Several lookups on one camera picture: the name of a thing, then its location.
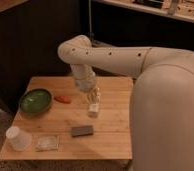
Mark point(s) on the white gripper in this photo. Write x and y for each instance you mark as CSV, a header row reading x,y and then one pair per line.
x,y
87,84

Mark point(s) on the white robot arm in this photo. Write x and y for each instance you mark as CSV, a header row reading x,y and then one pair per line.
x,y
162,100

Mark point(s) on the small white bottle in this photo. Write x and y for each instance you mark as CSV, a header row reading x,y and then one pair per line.
x,y
93,110

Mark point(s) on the small orange carrot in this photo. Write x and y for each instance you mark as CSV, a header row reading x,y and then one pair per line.
x,y
63,99

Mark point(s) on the dark grey sponge block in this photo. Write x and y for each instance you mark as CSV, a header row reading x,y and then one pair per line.
x,y
82,130

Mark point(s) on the wooden table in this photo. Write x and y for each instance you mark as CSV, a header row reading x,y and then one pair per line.
x,y
111,137

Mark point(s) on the green bowl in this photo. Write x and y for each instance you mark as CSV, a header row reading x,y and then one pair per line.
x,y
35,101

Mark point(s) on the vertical metal pole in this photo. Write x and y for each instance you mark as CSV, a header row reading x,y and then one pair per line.
x,y
91,35

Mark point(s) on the clear plastic packet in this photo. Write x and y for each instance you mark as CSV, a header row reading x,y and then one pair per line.
x,y
46,143

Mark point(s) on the clear plastic cup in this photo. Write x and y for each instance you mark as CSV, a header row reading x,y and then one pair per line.
x,y
18,138

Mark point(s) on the wooden shelf with items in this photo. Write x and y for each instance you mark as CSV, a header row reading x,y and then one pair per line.
x,y
176,9

